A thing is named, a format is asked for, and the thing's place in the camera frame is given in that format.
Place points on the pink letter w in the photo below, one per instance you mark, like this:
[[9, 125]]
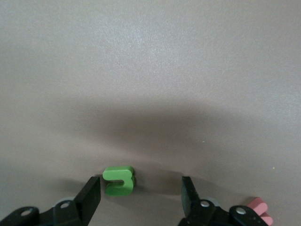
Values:
[[258, 207]]

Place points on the brown table cover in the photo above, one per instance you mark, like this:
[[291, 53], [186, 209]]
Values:
[[150, 70]]

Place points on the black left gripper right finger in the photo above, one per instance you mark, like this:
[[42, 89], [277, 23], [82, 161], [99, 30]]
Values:
[[190, 202]]

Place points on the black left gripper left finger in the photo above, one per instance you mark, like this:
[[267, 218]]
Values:
[[89, 200]]

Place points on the green letter u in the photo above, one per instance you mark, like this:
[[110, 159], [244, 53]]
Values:
[[117, 174]]

